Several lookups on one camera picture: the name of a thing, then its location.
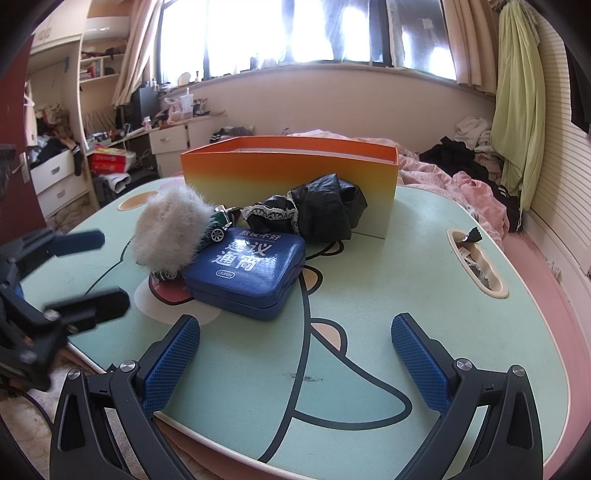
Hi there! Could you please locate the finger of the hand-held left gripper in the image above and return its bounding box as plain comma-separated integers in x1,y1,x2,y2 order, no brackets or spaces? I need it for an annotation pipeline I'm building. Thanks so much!
42,286,131,334
51,229,106,258

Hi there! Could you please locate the green hanging cloth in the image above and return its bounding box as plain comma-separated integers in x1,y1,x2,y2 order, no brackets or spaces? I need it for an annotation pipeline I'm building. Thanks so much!
490,2,548,210

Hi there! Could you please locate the red tissue pack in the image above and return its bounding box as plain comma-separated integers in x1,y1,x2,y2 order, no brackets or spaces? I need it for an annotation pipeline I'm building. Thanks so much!
90,145,134,175

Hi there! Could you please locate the green cartoon desktop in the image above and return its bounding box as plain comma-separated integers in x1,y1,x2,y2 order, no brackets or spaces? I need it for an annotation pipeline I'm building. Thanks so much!
18,178,573,480

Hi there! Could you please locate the black lace garment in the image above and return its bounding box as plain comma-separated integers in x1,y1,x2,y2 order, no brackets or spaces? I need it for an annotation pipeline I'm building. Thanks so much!
242,173,369,244

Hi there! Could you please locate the pink floral blanket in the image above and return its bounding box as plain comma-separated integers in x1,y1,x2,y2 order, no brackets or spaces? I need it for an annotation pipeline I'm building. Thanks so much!
286,129,511,236

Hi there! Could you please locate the beige curtain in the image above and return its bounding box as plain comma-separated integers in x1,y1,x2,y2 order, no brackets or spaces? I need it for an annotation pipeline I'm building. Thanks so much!
441,0,502,95
113,0,164,109

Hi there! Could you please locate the black clothes pile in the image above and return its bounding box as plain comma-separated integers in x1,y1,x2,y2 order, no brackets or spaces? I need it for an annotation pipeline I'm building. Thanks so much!
419,136,492,183

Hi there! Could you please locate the crinkled wrapper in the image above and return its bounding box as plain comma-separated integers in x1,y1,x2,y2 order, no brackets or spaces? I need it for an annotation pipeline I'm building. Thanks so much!
459,247,492,287

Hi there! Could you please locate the striped dark clothes pile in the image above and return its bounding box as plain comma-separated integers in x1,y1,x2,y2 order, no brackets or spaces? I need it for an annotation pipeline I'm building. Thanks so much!
210,127,254,141

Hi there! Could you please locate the white clothes pile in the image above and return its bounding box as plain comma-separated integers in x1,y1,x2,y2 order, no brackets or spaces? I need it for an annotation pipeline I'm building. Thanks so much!
455,116,494,155

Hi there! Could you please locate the pink bed sheet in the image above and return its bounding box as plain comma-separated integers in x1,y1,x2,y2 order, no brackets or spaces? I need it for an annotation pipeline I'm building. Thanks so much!
501,222,591,352

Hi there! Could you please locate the blue tin case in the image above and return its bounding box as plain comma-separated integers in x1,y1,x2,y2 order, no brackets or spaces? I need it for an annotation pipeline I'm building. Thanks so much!
182,226,308,320

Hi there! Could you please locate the white bookshelf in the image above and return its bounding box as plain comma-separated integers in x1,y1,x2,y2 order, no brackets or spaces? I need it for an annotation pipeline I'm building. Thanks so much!
76,16,127,153

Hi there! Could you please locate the window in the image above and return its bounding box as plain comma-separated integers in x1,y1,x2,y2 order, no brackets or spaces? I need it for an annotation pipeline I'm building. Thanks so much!
157,0,462,84

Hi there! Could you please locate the brown wooden door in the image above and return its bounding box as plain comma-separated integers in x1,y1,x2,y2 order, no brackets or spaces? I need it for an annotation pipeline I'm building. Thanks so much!
0,37,35,241

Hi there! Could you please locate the orange cardboard box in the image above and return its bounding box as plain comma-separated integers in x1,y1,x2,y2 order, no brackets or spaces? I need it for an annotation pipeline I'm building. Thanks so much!
180,135,400,240

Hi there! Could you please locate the black monitor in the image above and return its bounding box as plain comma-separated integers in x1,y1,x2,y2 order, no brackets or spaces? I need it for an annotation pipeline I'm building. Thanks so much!
130,87,160,130

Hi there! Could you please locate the white louvered door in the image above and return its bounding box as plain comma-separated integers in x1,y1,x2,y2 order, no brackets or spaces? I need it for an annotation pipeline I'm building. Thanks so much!
526,28,591,278

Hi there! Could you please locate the white drawer chest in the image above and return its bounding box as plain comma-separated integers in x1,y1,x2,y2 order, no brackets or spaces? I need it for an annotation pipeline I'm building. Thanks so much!
30,150,88,217

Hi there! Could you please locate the fluffy beige plush toy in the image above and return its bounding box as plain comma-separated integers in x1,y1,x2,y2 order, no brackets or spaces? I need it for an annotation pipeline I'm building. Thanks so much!
131,184,215,274

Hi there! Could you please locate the white drawer cabinet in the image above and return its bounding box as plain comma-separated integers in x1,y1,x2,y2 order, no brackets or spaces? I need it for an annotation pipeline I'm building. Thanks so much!
150,124,189,155

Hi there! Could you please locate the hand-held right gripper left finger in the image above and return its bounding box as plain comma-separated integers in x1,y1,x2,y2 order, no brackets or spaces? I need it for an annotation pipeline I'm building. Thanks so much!
48,315,201,480

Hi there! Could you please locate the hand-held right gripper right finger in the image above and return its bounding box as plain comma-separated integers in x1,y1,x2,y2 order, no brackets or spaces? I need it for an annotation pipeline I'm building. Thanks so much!
390,313,543,480

